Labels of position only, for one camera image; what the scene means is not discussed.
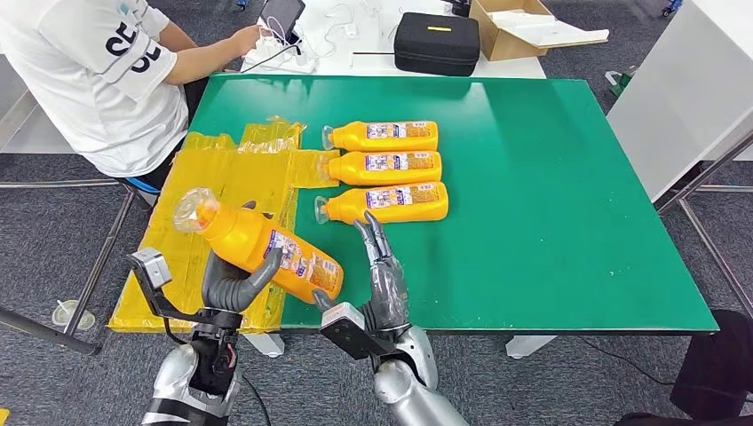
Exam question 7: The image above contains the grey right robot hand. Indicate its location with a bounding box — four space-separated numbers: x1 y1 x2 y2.
312 210 413 336

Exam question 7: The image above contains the person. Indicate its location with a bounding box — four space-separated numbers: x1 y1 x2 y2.
0 0 266 193

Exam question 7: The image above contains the blue stool seat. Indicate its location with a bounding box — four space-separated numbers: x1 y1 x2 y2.
124 178 162 196

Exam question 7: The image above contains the white power strip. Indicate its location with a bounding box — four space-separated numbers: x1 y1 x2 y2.
242 34 321 75

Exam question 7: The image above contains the white cabinet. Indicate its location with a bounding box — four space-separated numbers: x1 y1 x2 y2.
606 0 753 204

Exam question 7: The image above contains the person's right hand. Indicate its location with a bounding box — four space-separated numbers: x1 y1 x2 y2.
229 24 264 59

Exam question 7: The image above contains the orange detergent bottle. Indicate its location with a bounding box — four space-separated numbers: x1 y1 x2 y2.
321 121 440 154
320 151 443 187
173 187 345 305
313 181 450 226

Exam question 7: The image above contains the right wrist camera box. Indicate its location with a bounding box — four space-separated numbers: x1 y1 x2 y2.
319 301 392 361

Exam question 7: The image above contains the white charging cable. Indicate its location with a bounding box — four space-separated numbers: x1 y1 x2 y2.
305 3 369 60

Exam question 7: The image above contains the black zip case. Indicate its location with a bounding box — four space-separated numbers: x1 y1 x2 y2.
393 12 482 77

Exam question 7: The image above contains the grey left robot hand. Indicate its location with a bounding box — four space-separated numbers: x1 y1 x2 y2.
202 201 283 316

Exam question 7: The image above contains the green floor object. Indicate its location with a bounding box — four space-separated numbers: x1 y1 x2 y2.
604 64 638 99

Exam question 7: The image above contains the clear plastic cup lid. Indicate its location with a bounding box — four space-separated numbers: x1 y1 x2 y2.
52 299 97 332

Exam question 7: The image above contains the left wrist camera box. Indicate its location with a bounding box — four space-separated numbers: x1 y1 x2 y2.
128 247 204 321

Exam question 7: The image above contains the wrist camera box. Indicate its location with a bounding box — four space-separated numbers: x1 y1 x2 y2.
319 301 392 361
128 247 204 321

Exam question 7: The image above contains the open cardboard box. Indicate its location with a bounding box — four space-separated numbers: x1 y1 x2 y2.
469 0 611 63

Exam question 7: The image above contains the steel tube frame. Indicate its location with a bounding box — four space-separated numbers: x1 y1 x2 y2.
653 131 753 319
0 177 139 357

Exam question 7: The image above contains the white sheet in box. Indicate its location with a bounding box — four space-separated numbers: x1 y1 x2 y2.
489 10 611 50

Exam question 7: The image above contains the black floor cable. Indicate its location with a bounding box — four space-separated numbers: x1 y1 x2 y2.
579 335 675 391

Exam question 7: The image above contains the dark tablet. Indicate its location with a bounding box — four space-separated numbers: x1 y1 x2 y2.
259 0 307 47

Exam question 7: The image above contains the white table leg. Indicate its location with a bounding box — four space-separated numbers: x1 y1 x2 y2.
504 335 559 360
243 333 287 359

